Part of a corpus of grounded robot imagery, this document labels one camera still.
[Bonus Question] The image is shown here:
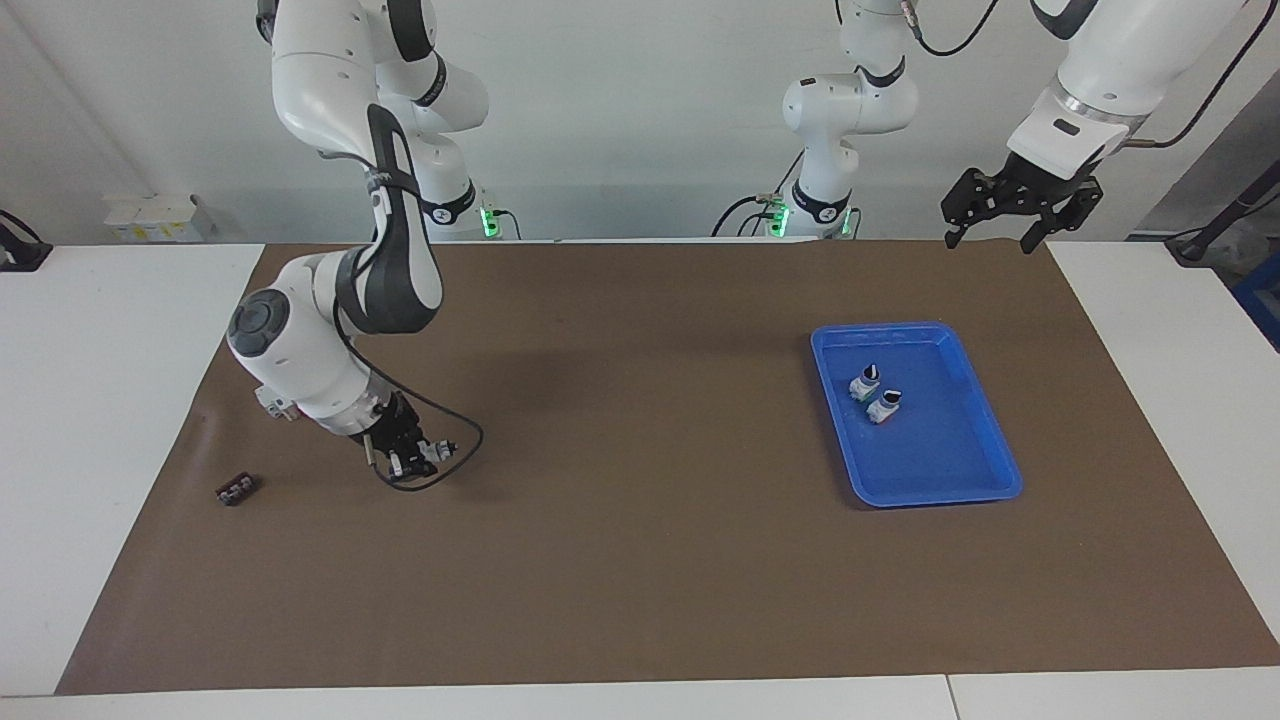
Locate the blue plastic tray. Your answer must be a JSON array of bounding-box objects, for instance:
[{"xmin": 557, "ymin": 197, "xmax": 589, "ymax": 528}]
[{"xmin": 810, "ymin": 321, "xmax": 1024, "ymax": 509}]

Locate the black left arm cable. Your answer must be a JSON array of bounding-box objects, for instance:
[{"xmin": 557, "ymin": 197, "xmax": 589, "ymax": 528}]
[{"xmin": 898, "ymin": 0, "xmax": 1263, "ymax": 151}]

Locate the white cardboard box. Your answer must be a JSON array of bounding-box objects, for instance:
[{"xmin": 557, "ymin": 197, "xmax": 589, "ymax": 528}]
[{"xmin": 103, "ymin": 193, "xmax": 216, "ymax": 244}]

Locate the black desk mount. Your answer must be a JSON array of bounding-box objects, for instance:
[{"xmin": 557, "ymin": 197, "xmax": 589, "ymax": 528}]
[{"xmin": 0, "ymin": 210, "xmax": 53, "ymax": 273}]

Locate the black stand pole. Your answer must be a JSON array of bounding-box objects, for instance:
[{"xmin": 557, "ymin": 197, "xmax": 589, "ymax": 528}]
[{"xmin": 1165, "ymin": 160, "xmax": 1280, "ymax": 266}]

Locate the brown paper table mat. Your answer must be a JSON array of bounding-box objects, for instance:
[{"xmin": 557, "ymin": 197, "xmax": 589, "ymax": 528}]
[{"xmin": 55, "ymin": 240, "xmax": 1280, "ymax": 696}]

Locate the blue crate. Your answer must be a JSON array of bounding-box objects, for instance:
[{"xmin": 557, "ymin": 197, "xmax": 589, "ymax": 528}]
[{"xmin": 1232, "ymin": 255, "xmax": 1280, "ymax": 351}]

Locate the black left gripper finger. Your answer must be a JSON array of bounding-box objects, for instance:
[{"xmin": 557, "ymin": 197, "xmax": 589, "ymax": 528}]
[
  {"xmin": 1020, "ymin": 180, "xmax": 1104, "ymax": 254},
  {"xmin": 942, "ymin": 168, "xmax": 1001, "ymax": 249}
]

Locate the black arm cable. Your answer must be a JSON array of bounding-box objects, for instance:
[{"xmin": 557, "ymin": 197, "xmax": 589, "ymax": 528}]
[
  {"xmin": 335, "ymin": 300, "xmax": 486, "ymax": 493},
  {"xmin": 898, "ymin": 0, "xmax": 1263, "ymax": 151}
]

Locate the black left base cable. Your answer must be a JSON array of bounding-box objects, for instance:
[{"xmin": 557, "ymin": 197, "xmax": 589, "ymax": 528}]
[{"xmin": 712, "ymin": 150, "xmax": 806, "ymax": 239}]

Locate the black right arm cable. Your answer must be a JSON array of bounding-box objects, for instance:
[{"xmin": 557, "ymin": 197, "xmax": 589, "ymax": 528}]
[{"xmin": 335, "ymin": 300, "xmax": 486, "ymax": 493}]

